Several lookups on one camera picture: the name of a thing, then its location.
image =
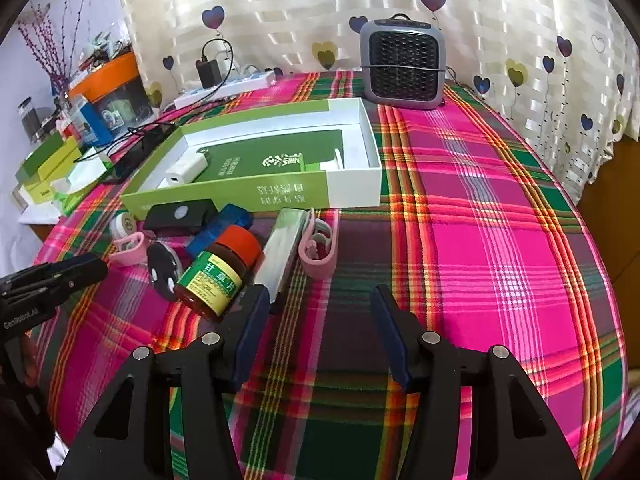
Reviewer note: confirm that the white plug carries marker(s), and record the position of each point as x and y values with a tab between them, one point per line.
240	69

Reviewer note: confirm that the wooden cabinet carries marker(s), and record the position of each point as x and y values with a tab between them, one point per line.
620	210

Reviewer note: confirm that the green and white cardboard box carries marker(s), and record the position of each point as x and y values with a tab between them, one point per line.
280	190

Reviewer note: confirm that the black oval key fob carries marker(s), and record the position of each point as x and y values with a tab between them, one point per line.
162	265

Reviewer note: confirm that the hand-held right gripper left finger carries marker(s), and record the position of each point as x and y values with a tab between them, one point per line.
250	330

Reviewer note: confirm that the purple flower branches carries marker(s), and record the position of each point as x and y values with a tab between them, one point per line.
50	60

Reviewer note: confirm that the white power strip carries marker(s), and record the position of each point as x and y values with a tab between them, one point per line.
235	87

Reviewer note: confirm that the black rectangular device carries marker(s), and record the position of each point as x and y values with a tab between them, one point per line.
165	217

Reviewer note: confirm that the small pink silicone holder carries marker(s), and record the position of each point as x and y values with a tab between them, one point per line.
127	250

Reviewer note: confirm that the white charger block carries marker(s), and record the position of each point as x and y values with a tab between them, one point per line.
185	172

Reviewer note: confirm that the grey portable heater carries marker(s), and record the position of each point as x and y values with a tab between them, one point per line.
400	60

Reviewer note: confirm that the silver rectangular case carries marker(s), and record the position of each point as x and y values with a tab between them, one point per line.
282	255

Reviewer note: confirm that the black smartphone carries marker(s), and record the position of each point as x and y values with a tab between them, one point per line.
140	155

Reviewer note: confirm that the white round tape roll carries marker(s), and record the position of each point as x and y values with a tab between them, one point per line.
120	227

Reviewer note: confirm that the brown medicine bottle red cap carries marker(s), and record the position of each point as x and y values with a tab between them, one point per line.
210	280

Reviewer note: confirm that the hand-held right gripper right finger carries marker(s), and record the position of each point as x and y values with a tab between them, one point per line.
392	335

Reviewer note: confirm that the pink green plaid tablecloth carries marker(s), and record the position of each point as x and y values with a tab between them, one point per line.
475	210

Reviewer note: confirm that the white and green carton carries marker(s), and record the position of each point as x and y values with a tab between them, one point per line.
85	175

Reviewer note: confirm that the black power adapter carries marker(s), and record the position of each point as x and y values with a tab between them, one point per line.
207	72

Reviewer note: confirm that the orange lidded storage box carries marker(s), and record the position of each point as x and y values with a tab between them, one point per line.
105	72

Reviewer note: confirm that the white curtain with hearts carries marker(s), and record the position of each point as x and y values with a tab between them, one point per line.
300	10

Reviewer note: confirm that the yellow green cardboard box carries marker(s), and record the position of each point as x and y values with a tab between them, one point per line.
45	187

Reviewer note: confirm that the glass jar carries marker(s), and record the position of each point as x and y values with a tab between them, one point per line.
30	120

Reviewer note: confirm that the dark green cardboard box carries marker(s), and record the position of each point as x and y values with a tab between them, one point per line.
45	152

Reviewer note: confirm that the blue rectangular plastic device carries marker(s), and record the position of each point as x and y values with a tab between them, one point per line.
230	217

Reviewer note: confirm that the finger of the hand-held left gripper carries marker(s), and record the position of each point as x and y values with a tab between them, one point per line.
65	272

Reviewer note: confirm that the green booklet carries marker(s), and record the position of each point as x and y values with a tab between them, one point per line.
280	155

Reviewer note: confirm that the blue cardboard box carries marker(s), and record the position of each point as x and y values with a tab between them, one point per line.
92	122

